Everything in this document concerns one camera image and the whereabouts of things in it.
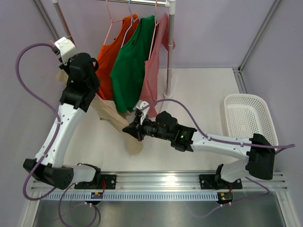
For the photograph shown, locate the metal clothes rack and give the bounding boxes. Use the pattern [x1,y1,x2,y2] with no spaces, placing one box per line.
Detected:
[52,0,176,98]

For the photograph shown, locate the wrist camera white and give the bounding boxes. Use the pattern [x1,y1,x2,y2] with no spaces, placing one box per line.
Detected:
[51,37,78,63]
[134,100,149,125]

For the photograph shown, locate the white slotted cable duct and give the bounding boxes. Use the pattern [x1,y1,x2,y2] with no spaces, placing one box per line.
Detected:
[44,191,218,201]

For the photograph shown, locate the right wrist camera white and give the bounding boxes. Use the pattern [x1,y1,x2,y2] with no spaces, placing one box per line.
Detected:
[134,100,149,125]

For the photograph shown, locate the white plastic basket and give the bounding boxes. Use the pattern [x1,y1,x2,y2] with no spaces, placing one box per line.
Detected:
[224,94,278,146]

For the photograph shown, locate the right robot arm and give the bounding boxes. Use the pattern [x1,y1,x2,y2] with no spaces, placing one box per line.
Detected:
[123,111,276,190]

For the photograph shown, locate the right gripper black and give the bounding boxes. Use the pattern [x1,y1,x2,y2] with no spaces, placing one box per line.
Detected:
[124,113,173,142]

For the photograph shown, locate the green t shirt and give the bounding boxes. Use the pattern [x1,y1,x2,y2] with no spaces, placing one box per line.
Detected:
[110,15,155,114]

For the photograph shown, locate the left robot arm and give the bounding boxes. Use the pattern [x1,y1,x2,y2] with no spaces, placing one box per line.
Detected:
[23,52,102,190]

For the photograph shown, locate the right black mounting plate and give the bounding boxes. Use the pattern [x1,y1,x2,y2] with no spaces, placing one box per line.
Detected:
[199,174,243,190]

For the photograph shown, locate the black mounting plate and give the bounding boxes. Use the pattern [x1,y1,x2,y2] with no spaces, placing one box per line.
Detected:
[74,174,116,190]
[199,174,243,190]

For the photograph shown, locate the beige t shirt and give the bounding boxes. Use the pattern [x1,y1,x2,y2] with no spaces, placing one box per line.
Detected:
[55,70,144,156]

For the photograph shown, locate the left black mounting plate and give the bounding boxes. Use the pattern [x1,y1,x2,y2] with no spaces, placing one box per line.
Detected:
[74,174,116,190]

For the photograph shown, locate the pink t shirt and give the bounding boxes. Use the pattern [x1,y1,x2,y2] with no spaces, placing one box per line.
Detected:
[140,12,170,104]

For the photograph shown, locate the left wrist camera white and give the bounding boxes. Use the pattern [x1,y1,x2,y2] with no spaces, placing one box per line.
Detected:
[51,37,78,63]

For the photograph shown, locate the orange t shirt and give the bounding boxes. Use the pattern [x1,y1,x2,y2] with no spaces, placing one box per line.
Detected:
[96,16,131,100]

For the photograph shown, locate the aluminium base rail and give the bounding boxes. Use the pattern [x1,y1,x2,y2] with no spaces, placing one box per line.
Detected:
[30,171,288,192]

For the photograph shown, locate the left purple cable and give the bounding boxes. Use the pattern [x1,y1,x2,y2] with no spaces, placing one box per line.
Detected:
[15,42,102,227]

